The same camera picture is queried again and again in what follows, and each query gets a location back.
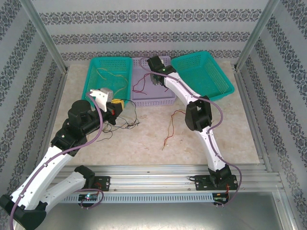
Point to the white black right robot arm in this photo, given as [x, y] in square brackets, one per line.
[182, 88]

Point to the teal plastic basket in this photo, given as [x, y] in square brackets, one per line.
[108, 62]
[206, 76]

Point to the lavender plastic basket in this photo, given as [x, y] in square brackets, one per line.
[153, 98]

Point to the aluminium side rail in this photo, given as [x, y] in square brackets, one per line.
[55, 107]
[254, 119]

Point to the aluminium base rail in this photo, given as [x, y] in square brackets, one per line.
[148, 178]

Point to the grey metal sheet panel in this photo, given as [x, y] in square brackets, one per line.
[153, 218]

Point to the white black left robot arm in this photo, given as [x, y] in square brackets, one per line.
[48, 167]

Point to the aluminium frame post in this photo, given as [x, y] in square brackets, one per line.
[48, 33]
[257, 33]

